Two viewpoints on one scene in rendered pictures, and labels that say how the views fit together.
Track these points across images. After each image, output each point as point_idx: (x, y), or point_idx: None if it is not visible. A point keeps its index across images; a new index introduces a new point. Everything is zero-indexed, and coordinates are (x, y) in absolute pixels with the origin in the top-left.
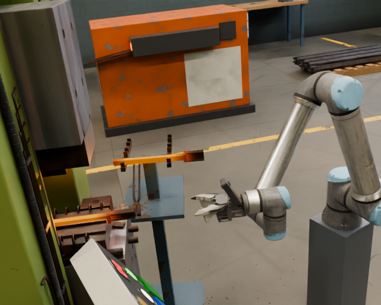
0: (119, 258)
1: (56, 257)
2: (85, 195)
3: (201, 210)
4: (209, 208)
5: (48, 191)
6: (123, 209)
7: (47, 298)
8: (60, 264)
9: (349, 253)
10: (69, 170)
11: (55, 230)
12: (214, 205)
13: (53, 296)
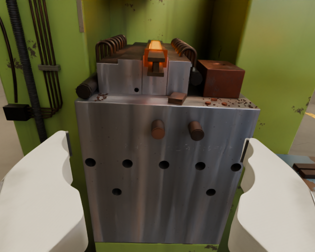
0: (80, 98)
1: (42, 21)
2: (274, 88)
3: (50, 142)
4: (27, 185)
5: (225, 41)
6: (162, 54)
7: (2, 39)
8: (72, 53)
9: None
10: (245, 9)
11: (77, 5)
12: (39, 247)
13: (6, 45)
